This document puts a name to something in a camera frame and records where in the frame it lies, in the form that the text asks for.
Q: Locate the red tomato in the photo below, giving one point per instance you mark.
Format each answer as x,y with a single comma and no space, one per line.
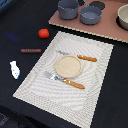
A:
43,33

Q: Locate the brown sausage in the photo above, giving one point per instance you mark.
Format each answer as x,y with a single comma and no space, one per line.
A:
30,50

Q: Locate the white and blue fish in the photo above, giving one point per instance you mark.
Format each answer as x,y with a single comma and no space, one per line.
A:
15,70

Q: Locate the grey frying pan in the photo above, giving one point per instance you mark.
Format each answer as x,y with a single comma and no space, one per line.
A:
90,15

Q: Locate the round beige plate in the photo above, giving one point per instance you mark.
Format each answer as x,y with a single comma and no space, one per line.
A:
68,66

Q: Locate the grey cooking pot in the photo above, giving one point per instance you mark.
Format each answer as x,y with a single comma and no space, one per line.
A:
68,9

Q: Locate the pink tray mat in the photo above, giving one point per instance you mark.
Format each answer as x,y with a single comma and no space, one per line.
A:
107,27

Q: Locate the black round lid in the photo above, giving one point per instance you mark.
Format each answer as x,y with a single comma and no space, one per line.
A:
98,4

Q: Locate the cream bowl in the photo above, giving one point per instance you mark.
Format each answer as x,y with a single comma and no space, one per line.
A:
123,16

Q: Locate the fork with wooden handle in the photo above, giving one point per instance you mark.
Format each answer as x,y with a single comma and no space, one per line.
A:
69,82

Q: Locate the knife with wooden handle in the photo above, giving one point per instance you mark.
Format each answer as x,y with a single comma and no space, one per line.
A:
79,56

